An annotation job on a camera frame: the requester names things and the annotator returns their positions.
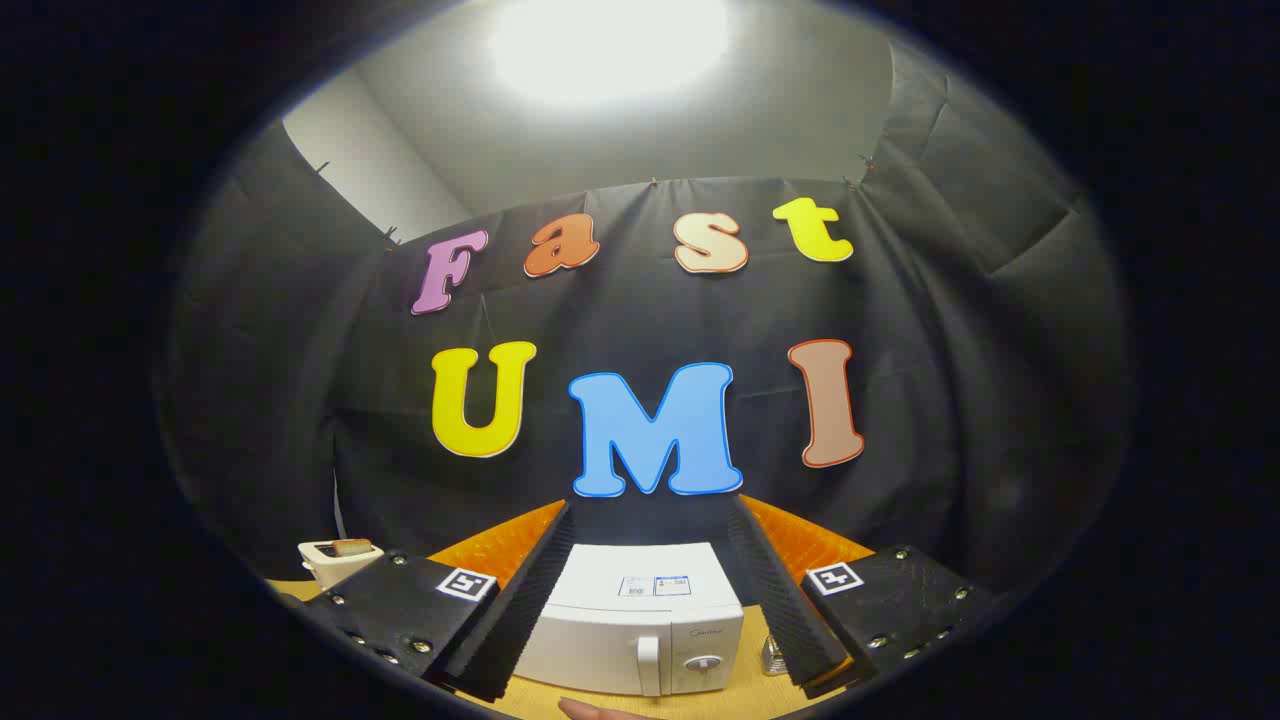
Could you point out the toast slice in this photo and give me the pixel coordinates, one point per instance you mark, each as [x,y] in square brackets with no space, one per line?
[352,548]

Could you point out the cream toaster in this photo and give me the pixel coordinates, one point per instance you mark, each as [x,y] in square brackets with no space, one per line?
[325,568]

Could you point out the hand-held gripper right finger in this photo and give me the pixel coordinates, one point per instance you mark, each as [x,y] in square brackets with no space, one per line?
[785,610]

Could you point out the ceiling light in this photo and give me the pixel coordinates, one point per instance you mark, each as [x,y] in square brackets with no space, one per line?
[610,45]

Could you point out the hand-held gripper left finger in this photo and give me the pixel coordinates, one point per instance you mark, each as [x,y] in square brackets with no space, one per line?
[520,610]

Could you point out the white microwave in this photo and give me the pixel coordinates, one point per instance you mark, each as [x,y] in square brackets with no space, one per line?
[630,630]

